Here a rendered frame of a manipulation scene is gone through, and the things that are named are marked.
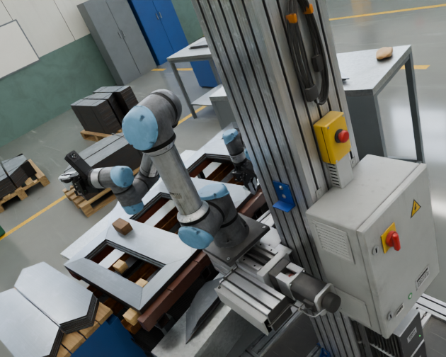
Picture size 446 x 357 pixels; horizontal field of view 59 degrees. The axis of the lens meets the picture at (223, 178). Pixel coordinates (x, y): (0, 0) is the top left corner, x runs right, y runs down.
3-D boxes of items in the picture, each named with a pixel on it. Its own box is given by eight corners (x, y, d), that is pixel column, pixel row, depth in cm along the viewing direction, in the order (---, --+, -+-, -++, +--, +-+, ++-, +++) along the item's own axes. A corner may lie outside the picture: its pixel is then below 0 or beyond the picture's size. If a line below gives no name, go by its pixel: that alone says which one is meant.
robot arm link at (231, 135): (238, 132, 180) (220, 138, 182) (245, 152, 186) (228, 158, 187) (238, 125, 187) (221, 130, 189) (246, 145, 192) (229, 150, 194)
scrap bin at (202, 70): (199, 87, 714) (187, 57, 687) (216, 76, 731) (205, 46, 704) (219, 88, 666) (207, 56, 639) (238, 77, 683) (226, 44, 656)
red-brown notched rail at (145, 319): (143, 328, 170) (136, 319, 167) (323, 132, 257) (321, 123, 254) (149, 331, 167) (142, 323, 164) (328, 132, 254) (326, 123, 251)
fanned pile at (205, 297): (168, 333, 174) (164, 328, 172) (223, 270, 195) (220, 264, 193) (186, 344, 165) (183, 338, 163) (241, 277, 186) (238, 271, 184)
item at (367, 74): (210, 101, 309) (208, 96, 307) (254, 68, 341) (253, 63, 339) (373, 95, 219) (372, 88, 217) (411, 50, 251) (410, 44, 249)
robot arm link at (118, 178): (127, 193, 138) (115, 173, 134) (105, 194, 144) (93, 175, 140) (139, 179, 144) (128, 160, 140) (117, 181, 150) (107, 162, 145)
